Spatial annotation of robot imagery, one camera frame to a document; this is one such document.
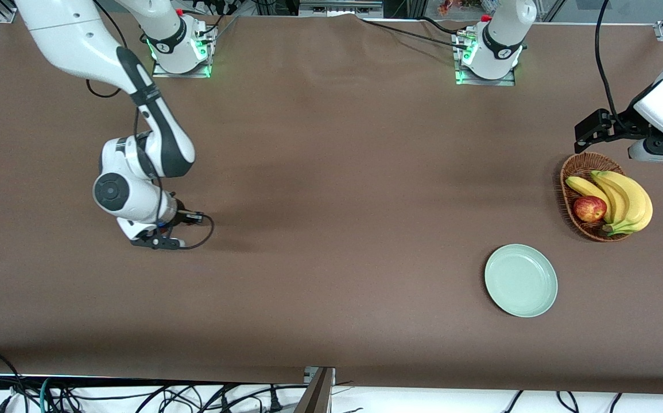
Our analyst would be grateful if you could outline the pale green round plate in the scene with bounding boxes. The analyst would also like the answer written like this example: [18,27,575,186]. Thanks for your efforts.
[484,244,559,318]

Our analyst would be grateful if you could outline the brown wicker basket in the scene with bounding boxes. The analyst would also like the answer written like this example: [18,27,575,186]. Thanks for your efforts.
[560,151,633,243]

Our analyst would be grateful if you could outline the small yellow banana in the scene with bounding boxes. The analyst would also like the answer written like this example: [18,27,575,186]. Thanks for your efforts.
[565,176,613,224]

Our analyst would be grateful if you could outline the red apple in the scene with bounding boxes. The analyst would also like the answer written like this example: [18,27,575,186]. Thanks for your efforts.
[573,196,608,223]

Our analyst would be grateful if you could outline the large yellow banana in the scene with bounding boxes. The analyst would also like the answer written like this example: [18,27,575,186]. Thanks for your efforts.
[598,171,653,236]

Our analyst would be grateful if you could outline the brown table cover sheet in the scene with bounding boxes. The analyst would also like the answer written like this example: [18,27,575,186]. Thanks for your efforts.
[0,10,663,396]

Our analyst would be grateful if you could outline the colourful background items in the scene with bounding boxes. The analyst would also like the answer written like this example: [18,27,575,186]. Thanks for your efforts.
[437,0,481,17]

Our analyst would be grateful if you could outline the grey metal box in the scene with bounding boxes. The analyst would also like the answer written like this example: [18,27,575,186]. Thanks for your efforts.
[298,0,385,18]

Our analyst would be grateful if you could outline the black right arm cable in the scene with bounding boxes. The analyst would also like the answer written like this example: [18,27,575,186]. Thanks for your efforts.
[86,79,215,251]

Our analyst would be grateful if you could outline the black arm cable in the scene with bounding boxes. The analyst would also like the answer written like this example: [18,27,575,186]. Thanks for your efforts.
[594,0,626,124]
[86,79,215,251]

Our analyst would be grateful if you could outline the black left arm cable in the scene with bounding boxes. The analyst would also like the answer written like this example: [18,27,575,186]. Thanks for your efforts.
[594,0,626,124]

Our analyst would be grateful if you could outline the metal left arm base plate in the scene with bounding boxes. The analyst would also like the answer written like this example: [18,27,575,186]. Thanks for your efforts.
[455,32,517,87]

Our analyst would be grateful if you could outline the short black table cable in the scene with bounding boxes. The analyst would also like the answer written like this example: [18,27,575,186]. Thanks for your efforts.
[417,15,471,36]

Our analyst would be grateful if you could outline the black base cable bundle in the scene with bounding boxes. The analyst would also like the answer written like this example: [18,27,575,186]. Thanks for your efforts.
[185,0,239,36]

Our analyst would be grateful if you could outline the long black table cable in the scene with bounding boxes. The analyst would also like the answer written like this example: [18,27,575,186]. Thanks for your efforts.
[360,19,465,49]

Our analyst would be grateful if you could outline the aluminium profile post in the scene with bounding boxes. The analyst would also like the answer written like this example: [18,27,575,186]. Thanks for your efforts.
[294,366,336,413]

